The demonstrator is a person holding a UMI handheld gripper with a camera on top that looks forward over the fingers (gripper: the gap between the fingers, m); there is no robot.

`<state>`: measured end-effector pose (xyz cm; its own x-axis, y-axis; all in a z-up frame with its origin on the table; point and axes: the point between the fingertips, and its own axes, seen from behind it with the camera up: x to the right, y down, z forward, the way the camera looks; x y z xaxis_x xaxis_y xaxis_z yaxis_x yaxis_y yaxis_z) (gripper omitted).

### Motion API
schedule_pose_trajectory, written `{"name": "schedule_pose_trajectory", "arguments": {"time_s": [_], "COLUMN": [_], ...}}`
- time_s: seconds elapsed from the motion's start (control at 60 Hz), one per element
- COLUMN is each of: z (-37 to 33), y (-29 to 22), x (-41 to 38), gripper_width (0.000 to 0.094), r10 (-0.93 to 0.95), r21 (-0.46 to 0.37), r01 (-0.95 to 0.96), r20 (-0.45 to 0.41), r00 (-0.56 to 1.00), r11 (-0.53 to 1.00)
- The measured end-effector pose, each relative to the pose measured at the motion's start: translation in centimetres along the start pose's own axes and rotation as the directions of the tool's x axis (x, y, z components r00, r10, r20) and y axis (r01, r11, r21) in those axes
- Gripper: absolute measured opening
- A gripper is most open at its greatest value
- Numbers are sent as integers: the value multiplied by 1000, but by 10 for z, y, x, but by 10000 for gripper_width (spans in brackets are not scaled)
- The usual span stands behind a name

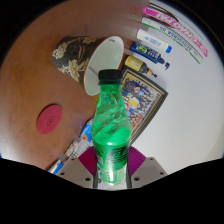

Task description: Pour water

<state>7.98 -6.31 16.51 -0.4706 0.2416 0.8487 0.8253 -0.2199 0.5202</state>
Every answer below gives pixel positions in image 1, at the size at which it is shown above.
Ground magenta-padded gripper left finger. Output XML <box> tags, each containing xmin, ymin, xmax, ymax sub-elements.
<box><xmin>55</xmin><ymin>146</ymin><xmax>100</xmax><ymax>189</ymax></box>

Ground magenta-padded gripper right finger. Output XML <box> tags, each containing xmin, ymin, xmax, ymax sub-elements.
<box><xmin>125</xmin><ymin>145</ymin><xmax>168</xmax><ymax>189</ymax></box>

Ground green plastic drink bottle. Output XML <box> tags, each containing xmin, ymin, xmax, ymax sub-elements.
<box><xmin>90</xmin><ymin>69</ymin><xmax>134</xmax><ymax>185</ymax></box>

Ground colourful puzzle cube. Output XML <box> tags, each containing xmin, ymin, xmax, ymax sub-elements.
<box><xmin>64</xmin><ymin>139</ymin><xmax>81</xmax><ymax>158</ymax></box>

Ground flat round red coaster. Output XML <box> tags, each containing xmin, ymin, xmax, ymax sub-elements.
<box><xmin>35</xmin><ymin>104</ymin><xmax>64</xmax><ymax>135</ymax></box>

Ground framed group photo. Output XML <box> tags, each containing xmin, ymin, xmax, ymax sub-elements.
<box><xmin>120</xmin><ymin>66</ymin><xmax>169</xmax><ymax>145</ymax></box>

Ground amber pump bottle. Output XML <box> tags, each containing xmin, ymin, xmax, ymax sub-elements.
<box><xmin>123</xmin><ymin>54</ymin><xmax>158</xmax><ymax>79</ymax></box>

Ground black gold floral paper cup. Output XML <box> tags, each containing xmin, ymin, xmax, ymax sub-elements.
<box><xmin>51</xmin><ymin>35</ymin><xmax>125</xmax><ymax>97</ymax></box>

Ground dark blue pump bottle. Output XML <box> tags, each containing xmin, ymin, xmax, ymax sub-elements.
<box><xmin>129</xmin><ymin>41</ymin><xmax>171</xmax><ymax>70</ymax></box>

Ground white tube with blue cap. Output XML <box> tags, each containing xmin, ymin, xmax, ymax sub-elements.
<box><xmin>135</xmin><ymin>28</ymin><xmax>173</xmax><ymax>54</ymax></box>

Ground long green white box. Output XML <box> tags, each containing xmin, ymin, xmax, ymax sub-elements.
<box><xmin>140</xmin><ymin>17</ymin><xmax>204</xmax><ymax>64</ymax></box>

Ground long pink white box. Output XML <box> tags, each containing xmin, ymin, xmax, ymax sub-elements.
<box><xmin>142</xmin><ymin>6</ymin><xmax>209</xmax><ymax>58</ymax></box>

